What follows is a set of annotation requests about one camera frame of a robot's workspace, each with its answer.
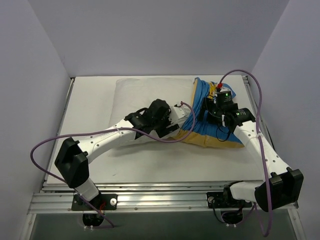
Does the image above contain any blue Pikachu pillowcase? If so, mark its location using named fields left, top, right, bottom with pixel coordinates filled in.
left=173, top=77, right=244, bottom=149

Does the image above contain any white pillow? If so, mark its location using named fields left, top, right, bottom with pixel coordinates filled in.
left=108, top=77, right=195, bottom=127

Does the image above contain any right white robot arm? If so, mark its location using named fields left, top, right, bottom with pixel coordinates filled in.
left=198, top=90, right=304, bottom=212

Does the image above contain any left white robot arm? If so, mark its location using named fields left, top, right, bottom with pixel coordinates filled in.
left=54, top=99, right=187, bottom=210

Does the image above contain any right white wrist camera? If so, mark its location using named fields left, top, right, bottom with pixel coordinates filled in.
left=215, top=83, right=232, bottom=94

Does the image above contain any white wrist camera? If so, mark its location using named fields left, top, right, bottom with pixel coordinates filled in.
left=170, top=103, right=191, bottom=126
left=215, top=83, right=232, bottom=94

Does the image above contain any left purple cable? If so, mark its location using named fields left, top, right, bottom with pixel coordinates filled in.
left=29, top=100, right=196, bottom=186

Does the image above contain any purple cable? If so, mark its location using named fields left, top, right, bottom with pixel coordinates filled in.
left=217, top=69, right=273, bottom=238
left=29, top=100, right=196, bottom=186

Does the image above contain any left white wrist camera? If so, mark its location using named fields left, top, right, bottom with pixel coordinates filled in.
left=170, top=103, right=191, bottom=126

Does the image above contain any aluminium frame rail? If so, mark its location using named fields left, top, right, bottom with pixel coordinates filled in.
left=44, top=75, right=264, bottom=211

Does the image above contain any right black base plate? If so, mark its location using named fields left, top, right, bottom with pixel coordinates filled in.
left=206, top=191, right=241, bottom=209

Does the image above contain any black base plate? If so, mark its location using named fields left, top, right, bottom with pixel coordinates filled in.
left=206, top=191, right=241, bottom=209
left=71, top=193, right=118, bottom=211

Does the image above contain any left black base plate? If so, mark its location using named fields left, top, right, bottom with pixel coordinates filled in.
left=71, top=193, right=118, bottom=211

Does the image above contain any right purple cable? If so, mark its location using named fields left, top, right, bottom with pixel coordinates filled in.
left=217, top=69, right=273, bottom=238

